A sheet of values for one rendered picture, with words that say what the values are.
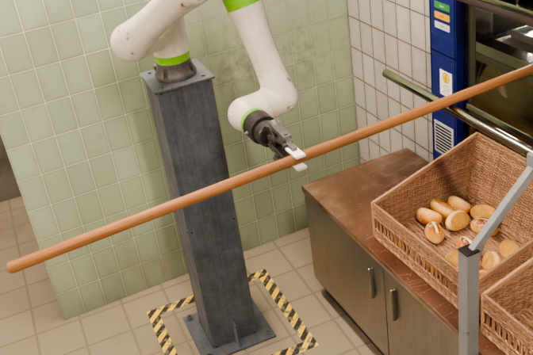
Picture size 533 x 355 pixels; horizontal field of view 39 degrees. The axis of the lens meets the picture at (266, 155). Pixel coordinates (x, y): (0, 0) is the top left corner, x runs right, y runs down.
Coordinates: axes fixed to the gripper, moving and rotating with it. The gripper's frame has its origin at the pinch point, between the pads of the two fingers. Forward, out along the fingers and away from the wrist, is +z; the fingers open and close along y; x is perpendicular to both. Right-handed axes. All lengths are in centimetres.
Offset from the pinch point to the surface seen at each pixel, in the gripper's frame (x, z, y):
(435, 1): -86, -52, -10
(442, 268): -39, 12, 48
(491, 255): -59, 11, 53
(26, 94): 56, -125, 8
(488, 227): -36, 37, 17
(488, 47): -89, -26, 1
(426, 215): -57, -20, 54
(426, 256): -39, 4, 49
